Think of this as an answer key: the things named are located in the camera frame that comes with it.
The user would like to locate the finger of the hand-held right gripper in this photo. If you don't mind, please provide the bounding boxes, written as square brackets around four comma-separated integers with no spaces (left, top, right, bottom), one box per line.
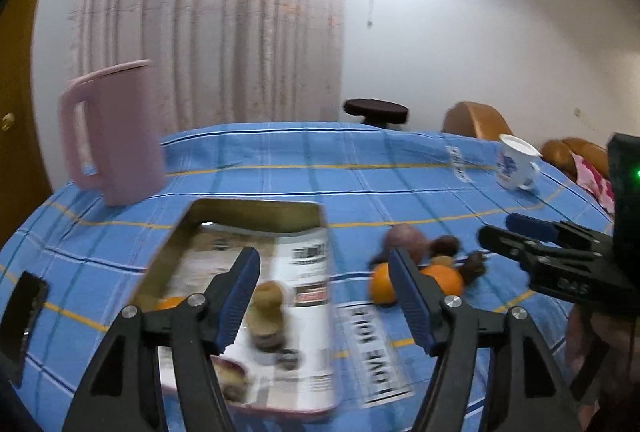
[477,225,597,271]
[505,212,614,257]

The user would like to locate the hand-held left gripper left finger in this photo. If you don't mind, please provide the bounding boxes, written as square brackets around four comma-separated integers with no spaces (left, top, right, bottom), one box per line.
[62,246,262,432]

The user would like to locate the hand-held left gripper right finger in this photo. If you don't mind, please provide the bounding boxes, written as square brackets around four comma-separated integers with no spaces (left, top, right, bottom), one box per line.
[389,246,583,432]

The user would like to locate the brown kiwi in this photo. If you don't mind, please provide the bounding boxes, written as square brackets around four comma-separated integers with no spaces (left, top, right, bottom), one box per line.
[246,313,287,354]
[252,281,287,317]

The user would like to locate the dark brown round fruit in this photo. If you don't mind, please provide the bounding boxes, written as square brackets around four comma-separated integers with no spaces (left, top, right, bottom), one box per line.
[459,252,487,285]
[431,235,461,257]

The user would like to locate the purple round fruit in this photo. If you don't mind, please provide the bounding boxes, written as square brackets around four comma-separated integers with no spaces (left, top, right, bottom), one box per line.
[383,224,431,263]

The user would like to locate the rectangular metal tin tray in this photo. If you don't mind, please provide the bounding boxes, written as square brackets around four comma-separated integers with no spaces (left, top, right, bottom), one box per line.
[131,198,338,413]

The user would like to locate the pink patterned cloth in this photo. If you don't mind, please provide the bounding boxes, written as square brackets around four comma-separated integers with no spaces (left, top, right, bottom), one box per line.
[574,154,617,213]

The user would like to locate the white mug with blue print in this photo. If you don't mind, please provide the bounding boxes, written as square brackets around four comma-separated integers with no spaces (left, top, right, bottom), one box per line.
[495,134,544,191]

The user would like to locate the printed paper liner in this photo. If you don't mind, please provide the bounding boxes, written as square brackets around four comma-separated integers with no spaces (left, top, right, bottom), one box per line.
[159,232,336,413]

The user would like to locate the brown wooden chair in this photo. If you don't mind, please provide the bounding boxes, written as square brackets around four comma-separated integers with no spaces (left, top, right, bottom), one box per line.
[442,102,514,141]
[542,138,609,179]

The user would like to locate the blue plaid tablecloth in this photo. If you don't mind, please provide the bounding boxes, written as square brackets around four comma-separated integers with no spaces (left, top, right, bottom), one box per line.
[0,121,617,432]

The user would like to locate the dark round stool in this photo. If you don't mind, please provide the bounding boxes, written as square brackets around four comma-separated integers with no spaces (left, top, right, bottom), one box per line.
[343,99,410,129]

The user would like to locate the pink plastic pitcher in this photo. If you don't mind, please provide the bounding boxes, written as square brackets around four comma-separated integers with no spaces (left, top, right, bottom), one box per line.
[59,59,167,207]

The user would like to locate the black phone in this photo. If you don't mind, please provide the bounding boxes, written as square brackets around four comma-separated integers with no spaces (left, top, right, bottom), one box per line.
[0,271,50,388]

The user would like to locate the pale pink curtain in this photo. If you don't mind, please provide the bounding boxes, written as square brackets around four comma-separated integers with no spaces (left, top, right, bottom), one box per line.
[67,0,347,139]

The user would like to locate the brown wooden door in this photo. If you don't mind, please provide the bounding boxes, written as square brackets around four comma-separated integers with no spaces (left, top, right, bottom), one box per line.
[0,0,54,247]

